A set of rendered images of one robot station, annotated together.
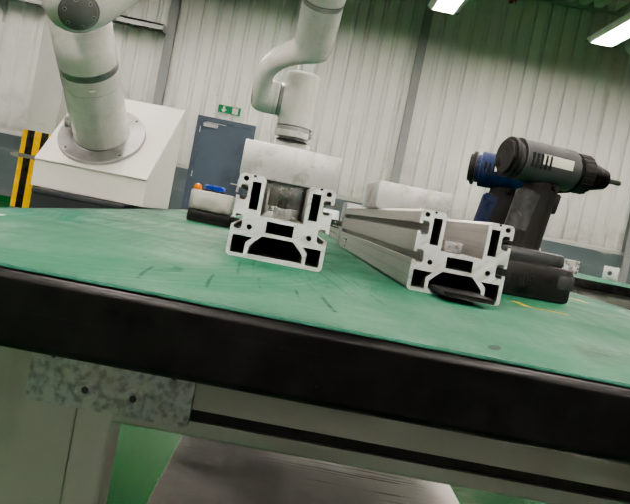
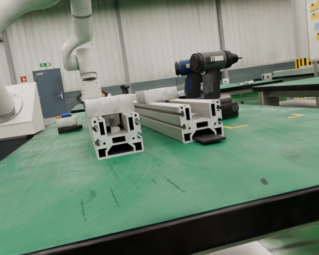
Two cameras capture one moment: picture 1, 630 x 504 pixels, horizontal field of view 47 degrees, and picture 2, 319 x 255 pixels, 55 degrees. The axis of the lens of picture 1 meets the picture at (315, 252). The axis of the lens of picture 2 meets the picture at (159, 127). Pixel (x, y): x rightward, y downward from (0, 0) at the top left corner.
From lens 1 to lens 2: 0.14 m
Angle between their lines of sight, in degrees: 11
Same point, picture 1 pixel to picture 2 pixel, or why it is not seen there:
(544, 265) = (225, 103)
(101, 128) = (0, 105)
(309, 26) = (79, 26)
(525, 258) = not seen: hidden behind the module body
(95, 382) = not seen: outside the picture
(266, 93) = (70, 62)
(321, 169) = (124, 102)
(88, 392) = not seen: outside the picture
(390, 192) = (150, 94)
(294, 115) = (86, 68)
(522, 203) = (207, 80)
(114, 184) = (16, 128)
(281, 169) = (106, 109)
